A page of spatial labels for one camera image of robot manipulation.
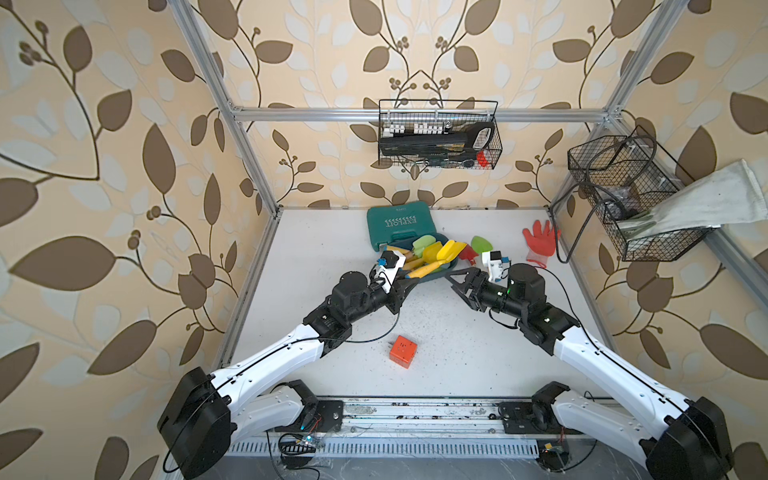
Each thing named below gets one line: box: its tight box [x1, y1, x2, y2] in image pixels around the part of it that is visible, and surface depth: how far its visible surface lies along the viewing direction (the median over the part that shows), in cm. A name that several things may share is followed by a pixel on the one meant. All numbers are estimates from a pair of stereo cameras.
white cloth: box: [618, 159, 768, 241], surface depth 60 cm
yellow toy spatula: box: [406, 240, 467, 279], surface depth 80 cm
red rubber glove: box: [522, 220, 560, 269], surface depth 110 cm
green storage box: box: [367, 202, 459, 283], surface depth 110 cm
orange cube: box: [389, 335, 419, 369], surface depth 82 cm
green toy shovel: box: [471, 236, 494, 254], surface depth 113 cm
